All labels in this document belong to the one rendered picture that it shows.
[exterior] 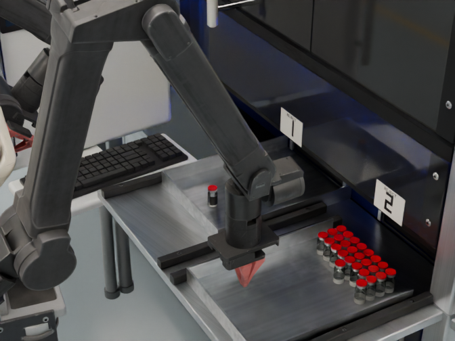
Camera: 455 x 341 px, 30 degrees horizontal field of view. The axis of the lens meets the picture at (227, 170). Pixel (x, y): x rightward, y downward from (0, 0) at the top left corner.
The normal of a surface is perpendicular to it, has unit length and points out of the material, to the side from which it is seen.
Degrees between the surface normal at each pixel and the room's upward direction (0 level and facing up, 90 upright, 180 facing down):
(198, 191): 0
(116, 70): 90
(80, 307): 0
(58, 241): 103
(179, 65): 107
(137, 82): 90
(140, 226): 0
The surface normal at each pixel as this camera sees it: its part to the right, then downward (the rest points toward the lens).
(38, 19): 0.41, 0.52
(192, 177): 0.00, -0.85
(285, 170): 0.17, -0.73
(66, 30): -0.82, 0.12
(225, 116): 0.54, 0.61
